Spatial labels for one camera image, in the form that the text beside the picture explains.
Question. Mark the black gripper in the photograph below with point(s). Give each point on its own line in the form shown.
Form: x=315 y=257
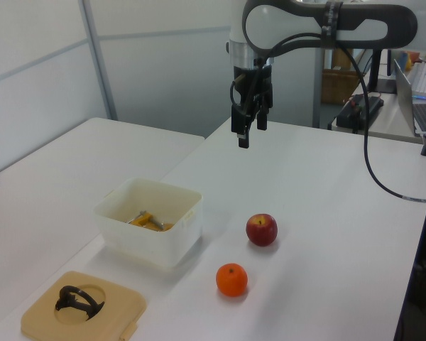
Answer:
x=252 y=80

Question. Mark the red apple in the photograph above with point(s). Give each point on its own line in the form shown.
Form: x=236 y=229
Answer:
x=261 y=230

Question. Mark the orange fruit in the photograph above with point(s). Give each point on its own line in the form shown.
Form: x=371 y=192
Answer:
x=231 y=280

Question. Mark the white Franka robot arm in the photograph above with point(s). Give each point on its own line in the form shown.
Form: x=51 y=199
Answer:
x=238 y=21

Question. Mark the white plastic container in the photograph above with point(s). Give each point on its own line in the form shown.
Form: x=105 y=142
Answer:
x=152 y=245

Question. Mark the beige container lid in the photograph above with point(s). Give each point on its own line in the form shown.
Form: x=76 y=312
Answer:
x=120 y=305

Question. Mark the black electronics box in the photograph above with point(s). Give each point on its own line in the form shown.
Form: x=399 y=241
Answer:
x=351 y=113

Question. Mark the black monitor stand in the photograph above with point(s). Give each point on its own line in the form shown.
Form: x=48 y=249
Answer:
x=376 y=71

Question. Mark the large yellow C-clamp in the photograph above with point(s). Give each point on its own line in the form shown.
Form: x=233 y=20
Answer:
x=142 y=219

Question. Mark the silver laptop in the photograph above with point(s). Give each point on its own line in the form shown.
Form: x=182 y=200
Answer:
x=404 y=92

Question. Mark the grey partition post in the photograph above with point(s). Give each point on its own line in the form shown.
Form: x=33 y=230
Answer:
x=98 y=60

